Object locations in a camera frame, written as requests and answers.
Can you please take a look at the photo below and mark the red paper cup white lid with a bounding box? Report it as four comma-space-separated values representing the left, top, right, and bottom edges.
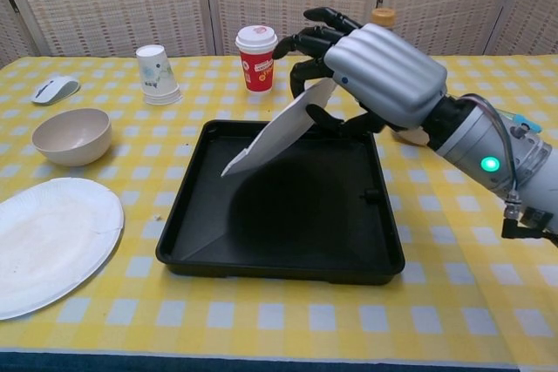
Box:
235, 25, 279, 94

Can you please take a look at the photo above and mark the beige plastic bowl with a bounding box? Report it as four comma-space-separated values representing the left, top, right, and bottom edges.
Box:
31, 108, 112, 167
393, 127, 428, 147

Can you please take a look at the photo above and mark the yellow checked tablecloth sheet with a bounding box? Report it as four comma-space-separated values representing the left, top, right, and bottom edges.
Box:
0, 56, 520, 369
387, 54, 558, 372

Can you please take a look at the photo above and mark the woven folding screen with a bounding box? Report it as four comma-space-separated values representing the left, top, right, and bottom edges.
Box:
0, 0, 558, 69

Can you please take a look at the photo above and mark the brown drink bottle yellow cap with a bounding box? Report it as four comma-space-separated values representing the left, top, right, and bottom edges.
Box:
370, 8, 397, 29

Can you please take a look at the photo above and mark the stack of white paper cups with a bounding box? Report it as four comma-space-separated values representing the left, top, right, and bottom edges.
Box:
135, 44, 182, 106

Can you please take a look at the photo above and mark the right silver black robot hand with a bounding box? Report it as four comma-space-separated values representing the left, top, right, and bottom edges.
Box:
273, 7, 450, 136

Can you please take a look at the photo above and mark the dark blue table pad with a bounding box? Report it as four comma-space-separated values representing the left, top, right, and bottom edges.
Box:
0, 348, 518, 372

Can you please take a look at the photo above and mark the white computer mouse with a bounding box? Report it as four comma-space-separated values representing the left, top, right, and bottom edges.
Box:
31, 76, 82, 106

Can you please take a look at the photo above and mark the black square plastic tray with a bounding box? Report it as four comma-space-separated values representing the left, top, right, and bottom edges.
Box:
155, 119, 406, 287

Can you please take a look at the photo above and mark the white paper plate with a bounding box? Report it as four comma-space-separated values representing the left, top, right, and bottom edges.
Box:
220, 78, 337, 179
0, 177, 126, 321

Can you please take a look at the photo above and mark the green and blue water pump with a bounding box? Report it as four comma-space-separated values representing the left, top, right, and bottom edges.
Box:
496, 108, 544, 134

